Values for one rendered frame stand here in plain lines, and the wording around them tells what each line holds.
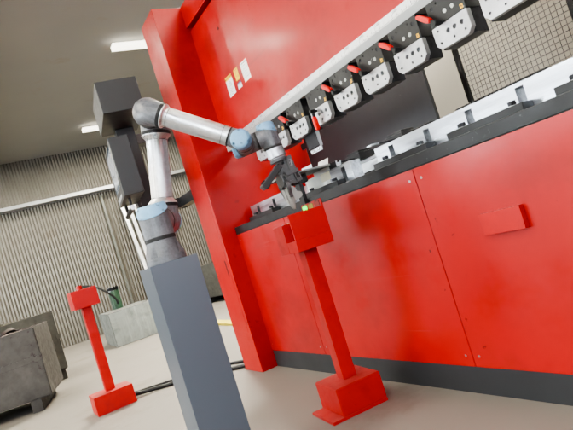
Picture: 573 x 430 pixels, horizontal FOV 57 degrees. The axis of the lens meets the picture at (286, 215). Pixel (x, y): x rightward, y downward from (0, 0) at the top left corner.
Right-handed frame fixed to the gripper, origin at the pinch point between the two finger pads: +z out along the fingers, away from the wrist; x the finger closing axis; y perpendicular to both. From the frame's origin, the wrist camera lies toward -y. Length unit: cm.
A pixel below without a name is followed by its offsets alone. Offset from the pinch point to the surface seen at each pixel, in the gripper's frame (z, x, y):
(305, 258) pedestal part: 21.1, 2.4, -2.0
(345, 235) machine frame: 20.2, 11.3, 23.1
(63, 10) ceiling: -263, 326, -5
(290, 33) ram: -76, 21, 41
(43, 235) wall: -132, 847, -109
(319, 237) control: 15.2, -4.9, 3.6
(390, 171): 1.7, -27.8, 30.6
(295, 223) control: 6.7, -4.9, -3.6
